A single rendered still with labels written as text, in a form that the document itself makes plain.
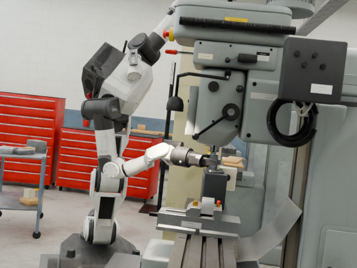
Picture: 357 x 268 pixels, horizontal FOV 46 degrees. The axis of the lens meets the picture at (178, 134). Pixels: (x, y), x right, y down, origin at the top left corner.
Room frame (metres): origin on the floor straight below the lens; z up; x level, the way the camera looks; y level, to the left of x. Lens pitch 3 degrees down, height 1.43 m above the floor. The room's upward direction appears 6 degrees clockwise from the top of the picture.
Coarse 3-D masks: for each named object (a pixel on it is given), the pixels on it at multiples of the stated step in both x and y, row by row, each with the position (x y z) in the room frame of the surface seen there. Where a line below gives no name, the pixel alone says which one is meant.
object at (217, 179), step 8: (208, 176) 2.23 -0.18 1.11; (216, 176) 2.23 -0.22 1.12; (224, 176) 2.23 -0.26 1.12; (208, 184) 2.23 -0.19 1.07; (216, 184) 2.23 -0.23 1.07; (224, 184) 2.23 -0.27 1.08; (208, 192) 2.23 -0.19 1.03; (216, 192) 2.23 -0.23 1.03; (224, 192) 2.23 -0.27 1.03; (200, 200) 2.38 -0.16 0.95; (216, 200) 2.23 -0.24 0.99; (224, 200) 2.23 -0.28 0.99
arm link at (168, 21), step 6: (174, 6) 2.18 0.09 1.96; (168, 12) 2.21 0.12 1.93; (174, 12) 2.24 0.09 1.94; (168, 18) 2.21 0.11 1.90; (162, 24) 2.20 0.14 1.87; (168, 24) 2.20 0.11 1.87; (156, 30) 2.20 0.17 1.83; (162, 30) 2.19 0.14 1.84; (168, 30) 2.20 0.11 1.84; (162, 36) 2.19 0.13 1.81
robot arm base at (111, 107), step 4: (84, 100) 1.98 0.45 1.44; (108, 100) 1.92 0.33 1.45; (112, 100) 1.94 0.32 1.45; (116, 100) 1.97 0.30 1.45; (104, 104) 1.92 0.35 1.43; (108, 104) 1.91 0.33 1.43; (112, 104) 1.94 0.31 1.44; (116, 104) 1.97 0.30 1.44; (104, 108) 1.91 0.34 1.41; (108, 108) 1.91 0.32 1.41; (112, 108) 1.94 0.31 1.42; (116, 108) 1.97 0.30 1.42; (108, 112) 1.91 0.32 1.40; (112, 112) 1.93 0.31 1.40; (116, 112) 1.97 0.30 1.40; (120, 112) 2.00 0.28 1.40; (84, 116) 1.96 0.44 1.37; (108, 116) 1.92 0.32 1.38; (112, 116) 1.93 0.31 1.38; (116, 116) 1.97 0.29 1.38; (120, 116) 2.00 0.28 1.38; (88, 120) 1.99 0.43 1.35
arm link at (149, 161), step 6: (162, 144) 1.90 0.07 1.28; (150, 150) 1.91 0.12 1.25; (156, 150) 1.90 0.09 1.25; (162, 150) 1.89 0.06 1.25; (168, 150) 1.89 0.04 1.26; (144, 156) 1.93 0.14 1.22; (150, 156) 1.89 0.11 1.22; (156, 156) 1.88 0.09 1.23; (162, 156) 1.89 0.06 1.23; (144, 162) 1.93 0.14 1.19; (150, 162) 1.91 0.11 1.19
